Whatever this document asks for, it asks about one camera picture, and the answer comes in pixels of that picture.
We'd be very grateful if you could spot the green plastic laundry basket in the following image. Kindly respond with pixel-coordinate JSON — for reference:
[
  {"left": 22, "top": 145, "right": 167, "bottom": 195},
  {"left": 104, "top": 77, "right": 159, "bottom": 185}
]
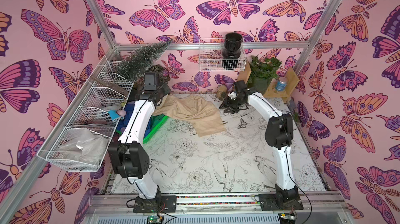
[{"left": 117, "top": 114, "right": 169, "bottom": 144}]

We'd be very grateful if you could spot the beige t-shirt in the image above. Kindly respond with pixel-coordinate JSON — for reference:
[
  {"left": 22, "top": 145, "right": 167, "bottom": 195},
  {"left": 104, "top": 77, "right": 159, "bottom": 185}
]
[{"left": 153, "top": 94, "right": 226, "bottom": 137}]

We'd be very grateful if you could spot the blue t-shirt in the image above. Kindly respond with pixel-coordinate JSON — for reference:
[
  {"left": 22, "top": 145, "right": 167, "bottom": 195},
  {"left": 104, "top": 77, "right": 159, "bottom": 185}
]
[{"left": 116, "top": 113, "right": 130, "bottom": 134}]

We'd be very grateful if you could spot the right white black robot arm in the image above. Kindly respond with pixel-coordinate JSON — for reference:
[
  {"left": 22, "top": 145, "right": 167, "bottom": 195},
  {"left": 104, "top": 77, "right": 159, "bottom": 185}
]
[{"left": 220, "top": 80, "right": 304, "bottom": 211}]

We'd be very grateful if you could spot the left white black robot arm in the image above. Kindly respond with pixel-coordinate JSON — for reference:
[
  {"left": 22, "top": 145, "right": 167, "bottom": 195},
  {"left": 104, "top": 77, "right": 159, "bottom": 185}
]
[{"left": 108, "top": 83, "right": 170, "bottom": 213}]

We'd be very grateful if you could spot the small tree stump ornament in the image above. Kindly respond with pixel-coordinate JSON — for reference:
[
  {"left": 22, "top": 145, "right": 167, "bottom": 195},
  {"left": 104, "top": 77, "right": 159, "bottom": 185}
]
[{"left": 216, "top": 84, "right": 228, "bottom": 101}]

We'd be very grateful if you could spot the striped leaf plant in basket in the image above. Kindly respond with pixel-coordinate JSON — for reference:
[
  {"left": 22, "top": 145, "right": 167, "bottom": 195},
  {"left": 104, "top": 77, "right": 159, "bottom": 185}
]
[{"left": 147, "top": 65, "right": 170, "bottom": 83}]

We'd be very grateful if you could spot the wooden corner shelf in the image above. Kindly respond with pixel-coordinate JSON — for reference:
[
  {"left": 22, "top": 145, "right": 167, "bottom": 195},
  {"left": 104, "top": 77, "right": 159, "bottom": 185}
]
[{"left": 237, "top": 62, "right": 300, "bottom": 103}]

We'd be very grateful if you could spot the frosted miniature christmas tree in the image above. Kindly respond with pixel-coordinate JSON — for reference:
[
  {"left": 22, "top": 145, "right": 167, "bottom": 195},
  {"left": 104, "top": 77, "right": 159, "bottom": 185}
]
[{"left": 116, "top": 40, "right": 172, "bottom": 82}]

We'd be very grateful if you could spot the green potted plant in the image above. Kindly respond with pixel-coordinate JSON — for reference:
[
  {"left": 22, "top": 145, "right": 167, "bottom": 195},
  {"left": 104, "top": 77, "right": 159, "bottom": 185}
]
[{"left": 247, "top": 56, "right": 282, "bottom": 94}]

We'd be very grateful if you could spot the blue and pink toy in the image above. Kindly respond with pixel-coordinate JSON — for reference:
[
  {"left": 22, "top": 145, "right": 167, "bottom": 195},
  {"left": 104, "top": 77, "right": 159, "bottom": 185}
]
[{"left": 102, "top": 104, "right": 127, "bottom": 123}]

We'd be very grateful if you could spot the blue tin can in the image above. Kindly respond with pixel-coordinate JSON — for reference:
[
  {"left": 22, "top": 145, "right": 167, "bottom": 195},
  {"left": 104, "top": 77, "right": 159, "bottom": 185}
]
[{"left": 275, "top": 77, "right": 288, "bottom": 92}]

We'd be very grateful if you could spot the black ribbed vase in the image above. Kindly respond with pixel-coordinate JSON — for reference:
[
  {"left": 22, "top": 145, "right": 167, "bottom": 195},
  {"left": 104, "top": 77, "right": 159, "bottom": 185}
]
[{"left": 222, "top": 32, "right": 243, "bottom": 71}]

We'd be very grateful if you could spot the clear plastic bag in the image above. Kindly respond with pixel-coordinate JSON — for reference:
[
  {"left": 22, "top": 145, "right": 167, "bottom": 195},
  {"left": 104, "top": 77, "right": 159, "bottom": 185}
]
[{"left": 56, "top": 128, "right": 108, "bottom": 165}]

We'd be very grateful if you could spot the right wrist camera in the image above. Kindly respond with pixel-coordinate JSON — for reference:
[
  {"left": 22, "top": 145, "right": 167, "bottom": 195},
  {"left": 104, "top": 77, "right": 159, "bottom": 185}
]
[{"left": 228, "top": 91, "right": 237, "bottom": 100}]

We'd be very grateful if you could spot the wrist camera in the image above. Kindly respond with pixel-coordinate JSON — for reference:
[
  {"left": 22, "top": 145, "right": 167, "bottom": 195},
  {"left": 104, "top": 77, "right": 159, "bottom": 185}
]
[
  {"left": 228, "top": 91, "right": 237, "bottom": 100},
  {"left": 144, "top": 71, "right": 160, "bottom": 91}
]

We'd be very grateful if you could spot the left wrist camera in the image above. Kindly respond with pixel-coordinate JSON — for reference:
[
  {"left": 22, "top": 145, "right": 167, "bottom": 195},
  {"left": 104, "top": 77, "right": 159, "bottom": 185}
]
[{"left": 144, "top": 71, "right": 160, "bottom": 91}]

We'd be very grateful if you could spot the small white wire basket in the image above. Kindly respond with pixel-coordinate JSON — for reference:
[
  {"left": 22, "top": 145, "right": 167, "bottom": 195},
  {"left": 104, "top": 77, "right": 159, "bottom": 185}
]
[{"left": 197, "top": 42, "right": 247, "bottom": 72}]

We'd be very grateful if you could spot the white wire wall shelf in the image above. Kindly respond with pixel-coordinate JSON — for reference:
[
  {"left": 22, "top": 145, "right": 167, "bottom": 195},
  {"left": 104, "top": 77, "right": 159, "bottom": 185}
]
[{"left": 37, "top": 60, "right": 133, "bottom": 172}]

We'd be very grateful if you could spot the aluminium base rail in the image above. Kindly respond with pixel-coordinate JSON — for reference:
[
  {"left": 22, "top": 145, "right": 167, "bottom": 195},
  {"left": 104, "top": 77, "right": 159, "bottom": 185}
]
[{"left": 83, "top": 191, "right": 356, "bottom": 224}]

